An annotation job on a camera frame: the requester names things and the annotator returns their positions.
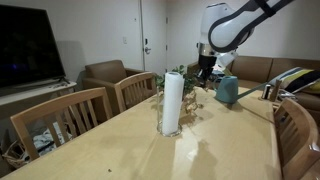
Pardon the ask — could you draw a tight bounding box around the wooden chair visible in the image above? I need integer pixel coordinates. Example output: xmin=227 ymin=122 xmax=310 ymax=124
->
xmin=11 ymin=87 xmax=113 ymax=161
xmin=274 ymin=98 xmax=320 ymax=180
xmin=115 ymin=72 xmax=156 ymax=112

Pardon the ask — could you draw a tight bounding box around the small dark cylinder can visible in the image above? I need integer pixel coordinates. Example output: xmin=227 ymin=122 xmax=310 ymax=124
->
xmin=261 ymin=84 xmax=271 ymax=100

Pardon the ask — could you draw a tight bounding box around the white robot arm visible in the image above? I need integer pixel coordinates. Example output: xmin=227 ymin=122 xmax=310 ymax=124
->
xmin=195 ymin=0 xmax=293 ymax=86

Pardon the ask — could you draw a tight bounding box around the white tv stand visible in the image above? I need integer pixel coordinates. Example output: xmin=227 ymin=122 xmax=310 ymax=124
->
xmin=0 ymin=81 xmax=77 ymax=106

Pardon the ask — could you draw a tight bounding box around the right wooden chair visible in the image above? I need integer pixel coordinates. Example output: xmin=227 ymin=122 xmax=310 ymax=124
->
xmin=274 ymin=98 xmax=320 ymax=180

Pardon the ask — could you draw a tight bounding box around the brown leather armchair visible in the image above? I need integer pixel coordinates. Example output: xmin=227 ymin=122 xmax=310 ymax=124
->
xmin=82 ymin=60 xmax=144 ymax=115

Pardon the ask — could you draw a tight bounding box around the wicker basket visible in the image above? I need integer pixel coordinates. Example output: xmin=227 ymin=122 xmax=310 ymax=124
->
xmin=3 ymin=140 xmax=29 ymax=169

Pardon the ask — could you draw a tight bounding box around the white paper towel roll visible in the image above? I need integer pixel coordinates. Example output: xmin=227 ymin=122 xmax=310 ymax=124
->
xmin=163 ymin=72 xmax=184 ymax=131

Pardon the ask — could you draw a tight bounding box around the black flat screen television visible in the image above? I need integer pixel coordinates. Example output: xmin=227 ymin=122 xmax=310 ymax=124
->
xmin=0 ymin=5 xmax=66 ymax=88

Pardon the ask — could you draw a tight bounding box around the striped throw pillow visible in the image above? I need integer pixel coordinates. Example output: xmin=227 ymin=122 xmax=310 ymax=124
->
xmin=269 ymin=67 xmax=320 ymax=94

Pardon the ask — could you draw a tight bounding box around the green potted plant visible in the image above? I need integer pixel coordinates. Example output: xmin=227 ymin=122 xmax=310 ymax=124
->
xmin=154 ymin=64 xmax=208 ymax=114

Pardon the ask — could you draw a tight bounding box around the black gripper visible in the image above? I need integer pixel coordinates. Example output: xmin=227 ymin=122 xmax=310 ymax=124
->
xmin=198 ymin=55 xmax=216 ymax=86

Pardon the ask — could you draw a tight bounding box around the teal watering can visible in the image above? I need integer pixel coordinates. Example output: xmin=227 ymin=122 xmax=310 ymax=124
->
xmin=213 ymin=76 xmax=266 ymax=104

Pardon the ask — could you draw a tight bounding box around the white door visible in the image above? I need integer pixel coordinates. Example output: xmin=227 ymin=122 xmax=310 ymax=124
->
xmin=140 ymin=0 xmax=166 ymax=75

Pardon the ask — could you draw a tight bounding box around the brown leather sofa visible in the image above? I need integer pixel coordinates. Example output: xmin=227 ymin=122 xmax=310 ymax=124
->
xmin=187 ymin=55 xmax=320 ymax=124

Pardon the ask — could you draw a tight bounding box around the metal paper towel holder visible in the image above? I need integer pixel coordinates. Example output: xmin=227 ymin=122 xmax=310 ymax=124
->
xmin=156 ymin=86 xmax=182 ymax=137

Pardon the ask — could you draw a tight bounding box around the far left wooden chair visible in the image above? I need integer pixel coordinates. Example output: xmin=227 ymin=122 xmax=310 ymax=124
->
xmin=115 ymin=72 xmax=156 ymax=112

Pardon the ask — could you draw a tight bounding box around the near left wooden chair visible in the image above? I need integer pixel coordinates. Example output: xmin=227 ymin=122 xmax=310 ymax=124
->
xmin=11 ymin=87 xmax=113 ymax=161

